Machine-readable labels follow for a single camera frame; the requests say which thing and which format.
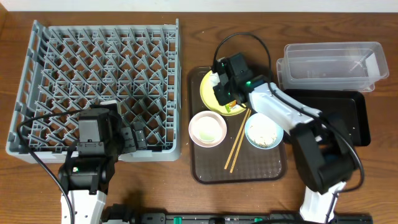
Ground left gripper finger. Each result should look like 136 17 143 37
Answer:
132 121 147 150
121 127 136 154

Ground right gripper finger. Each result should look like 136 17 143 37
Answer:
213 73 232 106
229 77 246 108

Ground green snack wrapper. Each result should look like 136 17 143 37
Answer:
224 100 245 114

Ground white paper napkin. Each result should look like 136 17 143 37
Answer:
209 72 220 87

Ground small white cup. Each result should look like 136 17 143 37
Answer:
194 116 222 142

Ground pink white bowl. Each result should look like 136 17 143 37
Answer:
188 111 227 148

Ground light blue bowl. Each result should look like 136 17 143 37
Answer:
245 113 284 150

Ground rice food scraps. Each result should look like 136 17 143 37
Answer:
248 124 277 147

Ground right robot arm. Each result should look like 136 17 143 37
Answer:
211 53 364 223

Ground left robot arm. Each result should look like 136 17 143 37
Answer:
58 100 147 223

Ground grey plastic dishwasher rack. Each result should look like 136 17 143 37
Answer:
5 22 182 163

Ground clear plastic waste bin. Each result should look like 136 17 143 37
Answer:
276 42 389 92

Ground left wooden chopstick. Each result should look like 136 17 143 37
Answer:
224 109 251 170

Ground wooden chopstick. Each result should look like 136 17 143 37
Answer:
224 109 251 170
229 109 252 173

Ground right wooden chopstick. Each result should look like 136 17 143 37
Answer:
229 109 252 173

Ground yellow round plate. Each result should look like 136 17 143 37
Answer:
200 71 237 116

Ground brown plastic serving tray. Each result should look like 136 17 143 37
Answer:
187 63 288 185

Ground black rectangular tray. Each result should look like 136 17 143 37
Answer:
284 89 371 146

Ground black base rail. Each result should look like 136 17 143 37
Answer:
102 212 373 224

